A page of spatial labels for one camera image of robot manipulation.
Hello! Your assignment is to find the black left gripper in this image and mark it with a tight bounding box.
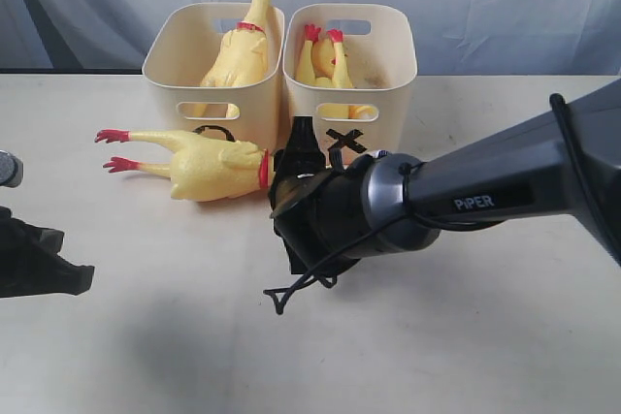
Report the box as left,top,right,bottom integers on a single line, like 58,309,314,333
1,207,95,298

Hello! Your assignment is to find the yellow rubber chicken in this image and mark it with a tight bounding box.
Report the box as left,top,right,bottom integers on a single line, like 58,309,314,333
95,129,275,202
200,0,271,87

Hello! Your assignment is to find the headless yellow chicken body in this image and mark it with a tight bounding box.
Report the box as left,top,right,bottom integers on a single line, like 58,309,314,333
295,23,354,89

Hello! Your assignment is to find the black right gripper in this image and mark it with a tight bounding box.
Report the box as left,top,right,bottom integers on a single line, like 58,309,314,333
269,115,340,274

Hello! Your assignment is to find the cream bin marked circle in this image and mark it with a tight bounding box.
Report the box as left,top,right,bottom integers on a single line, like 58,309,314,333
142,2,285,150

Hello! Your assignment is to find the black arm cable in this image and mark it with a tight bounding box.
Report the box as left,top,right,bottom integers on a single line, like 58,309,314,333
262,93,621,316

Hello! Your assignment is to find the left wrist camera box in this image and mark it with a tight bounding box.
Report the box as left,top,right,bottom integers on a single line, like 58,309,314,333
0,150,23,188

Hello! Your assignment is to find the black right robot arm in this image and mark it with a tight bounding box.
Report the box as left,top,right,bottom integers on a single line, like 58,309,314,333
269,82,620,276

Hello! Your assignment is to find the cream bin marked cross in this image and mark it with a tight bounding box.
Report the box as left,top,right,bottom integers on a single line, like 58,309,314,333
282,3,417,164

